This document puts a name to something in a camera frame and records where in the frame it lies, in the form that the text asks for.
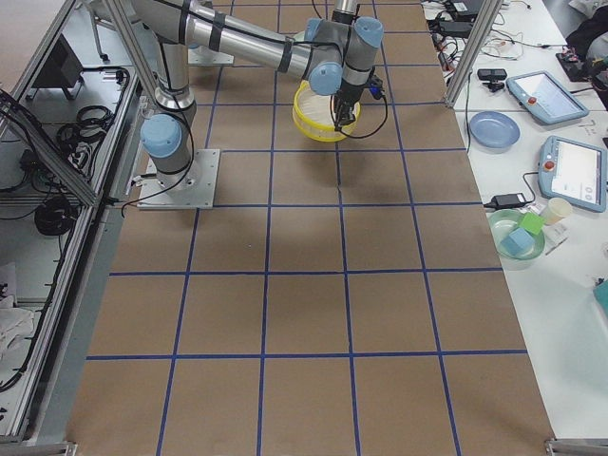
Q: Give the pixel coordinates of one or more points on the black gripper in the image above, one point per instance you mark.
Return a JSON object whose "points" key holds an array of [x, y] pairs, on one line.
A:
{"points": [[350, 93]]}

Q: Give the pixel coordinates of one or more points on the yellow bamboo steamer top layer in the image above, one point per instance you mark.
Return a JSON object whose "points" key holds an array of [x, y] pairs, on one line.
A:
{"points": [[312, 115]]}

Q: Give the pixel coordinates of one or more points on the blue plate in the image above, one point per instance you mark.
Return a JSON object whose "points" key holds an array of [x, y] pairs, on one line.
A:
{"points": [[494, 130]]}

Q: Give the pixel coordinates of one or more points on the black webcam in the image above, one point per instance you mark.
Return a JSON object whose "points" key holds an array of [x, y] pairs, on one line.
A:
{"points": [[492, 78]]}

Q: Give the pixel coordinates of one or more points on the black power adapter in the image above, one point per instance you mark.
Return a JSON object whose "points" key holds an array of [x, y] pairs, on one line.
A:
{"points": [[507, 201]]}

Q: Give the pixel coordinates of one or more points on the far teach pendant tablet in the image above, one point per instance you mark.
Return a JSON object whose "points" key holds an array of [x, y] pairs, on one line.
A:
{"points": [[545, 98]]}

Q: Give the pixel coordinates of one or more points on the teach pendant tablet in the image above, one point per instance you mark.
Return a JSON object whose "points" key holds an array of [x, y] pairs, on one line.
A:
{"points": [[545, 98], [574, 171]]}

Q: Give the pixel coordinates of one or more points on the green bowl with blocks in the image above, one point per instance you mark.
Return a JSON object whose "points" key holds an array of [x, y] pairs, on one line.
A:
{"points": [[504, 221]]}

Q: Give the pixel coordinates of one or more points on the blue foam block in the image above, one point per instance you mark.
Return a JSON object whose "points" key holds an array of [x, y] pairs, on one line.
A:
{"points": [[517, 243]]}

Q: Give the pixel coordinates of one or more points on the green foam block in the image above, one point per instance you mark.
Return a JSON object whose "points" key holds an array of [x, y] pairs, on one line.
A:
{"points": [[532, 223]]}

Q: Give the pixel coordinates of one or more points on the near teach pendant tablet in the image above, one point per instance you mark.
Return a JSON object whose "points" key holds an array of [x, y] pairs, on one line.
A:
{"points": [[574, 171]]}

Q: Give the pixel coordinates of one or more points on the paper cup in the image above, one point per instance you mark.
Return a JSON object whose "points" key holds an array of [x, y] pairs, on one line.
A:
{"points": [[556, 210]]}

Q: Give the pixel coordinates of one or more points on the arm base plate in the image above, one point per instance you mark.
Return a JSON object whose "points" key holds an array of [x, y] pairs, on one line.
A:
{"points": [[205, 57], [197, 190]]}

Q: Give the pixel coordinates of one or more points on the aluminium frame post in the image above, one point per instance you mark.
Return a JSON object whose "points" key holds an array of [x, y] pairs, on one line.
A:
{"points": [[480, 30]]}

